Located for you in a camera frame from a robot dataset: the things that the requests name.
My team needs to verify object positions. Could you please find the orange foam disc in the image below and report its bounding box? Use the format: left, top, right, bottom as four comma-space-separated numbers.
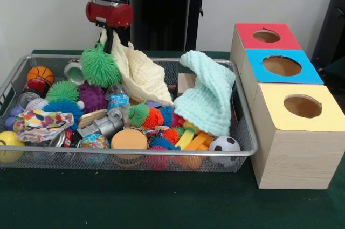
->
110, 128, 148, 150

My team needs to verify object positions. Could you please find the white polka dot cloth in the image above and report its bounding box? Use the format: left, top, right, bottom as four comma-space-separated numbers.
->
12, 109, 75, 142

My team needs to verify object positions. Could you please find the small orange basketball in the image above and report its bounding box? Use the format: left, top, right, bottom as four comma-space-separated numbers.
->
26, 66, 54, 84

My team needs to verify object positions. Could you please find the black upright panel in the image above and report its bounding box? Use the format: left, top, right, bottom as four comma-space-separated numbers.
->
311, 0, 345, 71

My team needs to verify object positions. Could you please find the mint green cloth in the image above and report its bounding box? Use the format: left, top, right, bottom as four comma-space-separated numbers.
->
174, 50, 237, 137

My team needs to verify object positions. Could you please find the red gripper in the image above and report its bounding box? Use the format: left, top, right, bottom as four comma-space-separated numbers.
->
85, 1, 135, 54

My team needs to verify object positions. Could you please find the small soccer ball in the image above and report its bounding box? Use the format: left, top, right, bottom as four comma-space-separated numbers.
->
209, 135, 242, 154

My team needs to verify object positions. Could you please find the green puffer toy with eyes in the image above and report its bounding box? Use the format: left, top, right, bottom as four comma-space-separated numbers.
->
45, 80, 80, 103
80, 43, 123, 89

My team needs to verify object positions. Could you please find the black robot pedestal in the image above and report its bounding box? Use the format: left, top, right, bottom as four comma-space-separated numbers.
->
129, 0, 218, 52

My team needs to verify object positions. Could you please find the wooden box with three holes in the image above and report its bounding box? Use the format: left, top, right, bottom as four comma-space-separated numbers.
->
230, 23, 345, 190

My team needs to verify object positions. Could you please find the clear plastic bottle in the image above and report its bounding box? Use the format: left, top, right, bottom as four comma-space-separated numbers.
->
105, 86, 132, 114

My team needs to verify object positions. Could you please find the shallow metal mesh bin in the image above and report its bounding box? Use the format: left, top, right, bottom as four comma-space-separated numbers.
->
0, 53, 258, 174

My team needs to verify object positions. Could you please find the dark green table cloth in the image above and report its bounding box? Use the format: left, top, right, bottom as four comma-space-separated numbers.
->
317, 55, 345, 79
0, 48, 345, 229

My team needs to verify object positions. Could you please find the yellow smiley ball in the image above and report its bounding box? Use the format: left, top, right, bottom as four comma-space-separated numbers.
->
0, 131, 25, 163

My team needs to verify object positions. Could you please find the cream muslin cloth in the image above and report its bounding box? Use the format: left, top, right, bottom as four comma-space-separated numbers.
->
100, 29, 175, 106

